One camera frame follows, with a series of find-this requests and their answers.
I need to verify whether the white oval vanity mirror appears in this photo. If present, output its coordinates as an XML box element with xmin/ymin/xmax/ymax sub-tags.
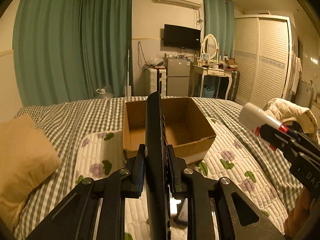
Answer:
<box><xmin>201</xmin><ymin>34</ymin><xmax>219</xmax><ymax>60</ymax></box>

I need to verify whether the narrow teal curtain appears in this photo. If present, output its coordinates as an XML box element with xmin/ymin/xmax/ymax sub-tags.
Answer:
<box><xmin>203</xmin><ymin>0</ymin><xmax>235</xmax><ymax>58</ymax></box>

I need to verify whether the black tablet device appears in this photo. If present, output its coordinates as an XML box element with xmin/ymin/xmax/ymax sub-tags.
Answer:
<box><xmin>145</xmin><ymin>92</ymin><xmax>171</xmax><ymax>239</ymax></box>

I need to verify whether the silver small refrigerator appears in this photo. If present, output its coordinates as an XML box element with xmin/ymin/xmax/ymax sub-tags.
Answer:
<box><xmin>166</xmin><ymin>59</ymin><xmax>190</xmax><ymax>96</ymax></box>

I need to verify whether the white ribbed suitcase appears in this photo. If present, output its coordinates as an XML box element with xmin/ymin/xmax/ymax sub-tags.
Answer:
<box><xmin>145</xmin><ymin>67</ymin><xmax>167</xmax><ymax>97</ymax></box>

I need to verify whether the white red-capped bottle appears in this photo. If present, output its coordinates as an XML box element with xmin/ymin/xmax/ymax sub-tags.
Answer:
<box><xmin>239</xmin><ymin>102</ymin><xmax>289</xmax><ymax>151</ymax></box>

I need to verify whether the white dressing table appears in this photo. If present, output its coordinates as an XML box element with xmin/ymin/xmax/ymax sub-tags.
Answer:
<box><xmin>190</xmin><ymin>64</ymin><xmax>234</xmax><ymax>100</ymax></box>

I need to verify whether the white stick vacuum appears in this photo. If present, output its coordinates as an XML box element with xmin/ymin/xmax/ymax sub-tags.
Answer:
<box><xmin>125</xmin><ymin>41</ymin><xmax>132</xmax><ymax>97</ymax></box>

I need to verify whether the cream puffy jacket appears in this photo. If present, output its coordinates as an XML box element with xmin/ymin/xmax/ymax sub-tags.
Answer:
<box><xmin>263</xmin><ymin>98</ymin><xmax>318</xmax><ymax>139</ymax></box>

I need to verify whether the white louvered wardrobe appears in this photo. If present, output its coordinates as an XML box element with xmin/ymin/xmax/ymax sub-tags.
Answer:
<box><xmin>234</xmin><ymin>15</ymin><xmax>292</xmax><ymax>107</ymax></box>

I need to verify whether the tan pillow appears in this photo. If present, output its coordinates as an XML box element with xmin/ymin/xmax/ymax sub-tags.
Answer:
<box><xmin>1</xmin><ymin>114</ymin><xmax>60</xmax><ymax>231</ymax></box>

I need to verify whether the black wall television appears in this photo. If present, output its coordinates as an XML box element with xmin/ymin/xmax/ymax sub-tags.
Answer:
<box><xmin>163</xmin><ymin>24</ymin><xmax>201</xmax><ymax>50</ymax></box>

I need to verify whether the grey checkered bed sheet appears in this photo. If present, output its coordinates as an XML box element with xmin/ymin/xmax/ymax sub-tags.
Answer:
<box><xmin>14</xmin><ymin>98</ymin><xmax>302</xmax><ymax>239</ymax></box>

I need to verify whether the dark patterned suitcase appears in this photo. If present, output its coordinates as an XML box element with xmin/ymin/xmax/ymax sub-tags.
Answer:
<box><xmin>227</xmin><ymin>70</ymin><xmax>241</xmax><ymax>101</ymax></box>

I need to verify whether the blue plastic basket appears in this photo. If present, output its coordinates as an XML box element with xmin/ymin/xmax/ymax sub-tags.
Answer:
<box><xmin>202</xmin><ymin>85</ymin><xmax>215</xmax><ymax>98</ymax></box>

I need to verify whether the large teal curtain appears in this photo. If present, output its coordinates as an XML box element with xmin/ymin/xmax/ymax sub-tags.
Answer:
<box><xmin>13</xmin><ymin>0</ymin><xmax>132</xmax><ymax>106</ymax></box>

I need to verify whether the person's right hand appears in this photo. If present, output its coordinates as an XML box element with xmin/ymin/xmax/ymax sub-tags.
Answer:
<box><xmin>284</xmin><ymin>187</ymin><xmax>316</xmax><ymax>238</ymax></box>

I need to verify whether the brown cardboard box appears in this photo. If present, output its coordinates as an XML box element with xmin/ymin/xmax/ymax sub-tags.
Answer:
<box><xmin>123</xmin><ymin>98</ymin><xmax>216</xmax><ymax>164</ymax></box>

